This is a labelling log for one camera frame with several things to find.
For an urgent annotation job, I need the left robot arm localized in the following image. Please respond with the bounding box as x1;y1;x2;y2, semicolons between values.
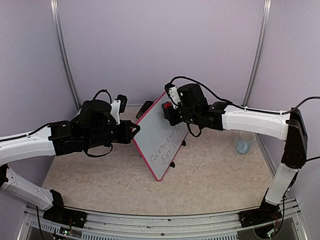
0;98;140;223

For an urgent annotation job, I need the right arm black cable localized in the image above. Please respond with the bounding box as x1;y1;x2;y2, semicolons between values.
168;76;320;162

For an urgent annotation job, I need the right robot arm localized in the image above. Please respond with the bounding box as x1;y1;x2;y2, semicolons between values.
162;83;308;222

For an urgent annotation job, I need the front aluminium rail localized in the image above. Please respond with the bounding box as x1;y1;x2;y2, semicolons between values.
17;198;310;240

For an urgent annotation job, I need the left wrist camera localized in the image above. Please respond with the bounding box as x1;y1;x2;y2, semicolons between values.
110;94;128;125

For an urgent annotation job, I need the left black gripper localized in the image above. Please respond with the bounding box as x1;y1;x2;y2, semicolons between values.
84;120;141;150

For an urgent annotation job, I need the left aluminium frame post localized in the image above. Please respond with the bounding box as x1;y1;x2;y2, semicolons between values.
50;0;81;111

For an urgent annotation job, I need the light blue mug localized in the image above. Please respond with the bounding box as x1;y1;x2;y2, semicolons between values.
235;131;256;155

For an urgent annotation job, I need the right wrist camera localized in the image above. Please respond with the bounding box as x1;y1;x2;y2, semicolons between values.
164;82;181;109

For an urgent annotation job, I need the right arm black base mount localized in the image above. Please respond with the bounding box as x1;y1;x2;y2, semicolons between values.
238;199;282;228

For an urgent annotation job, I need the black floral square plate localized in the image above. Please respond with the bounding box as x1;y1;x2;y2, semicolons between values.
135;100;154;120

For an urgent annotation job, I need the aluminium frame post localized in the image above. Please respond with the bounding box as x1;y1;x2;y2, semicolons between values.
50;0;81;111
242;0;272;106

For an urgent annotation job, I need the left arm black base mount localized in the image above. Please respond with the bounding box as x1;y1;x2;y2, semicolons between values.
43;189;87;229

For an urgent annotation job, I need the red whiteboard eraser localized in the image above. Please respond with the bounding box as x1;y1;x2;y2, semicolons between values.
161;101;172;110

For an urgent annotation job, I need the right aluminium frame post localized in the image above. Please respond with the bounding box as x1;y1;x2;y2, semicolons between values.
242;0;272;106

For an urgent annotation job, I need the whiteboard wire stand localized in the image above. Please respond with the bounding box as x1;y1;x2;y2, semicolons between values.
169;139;187;169

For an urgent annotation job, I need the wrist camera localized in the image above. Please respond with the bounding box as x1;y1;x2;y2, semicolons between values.
164;82;181;109
110;94;128;125

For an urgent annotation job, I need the pink framed whiteboard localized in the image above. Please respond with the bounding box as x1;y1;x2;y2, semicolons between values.
133;93;188;182

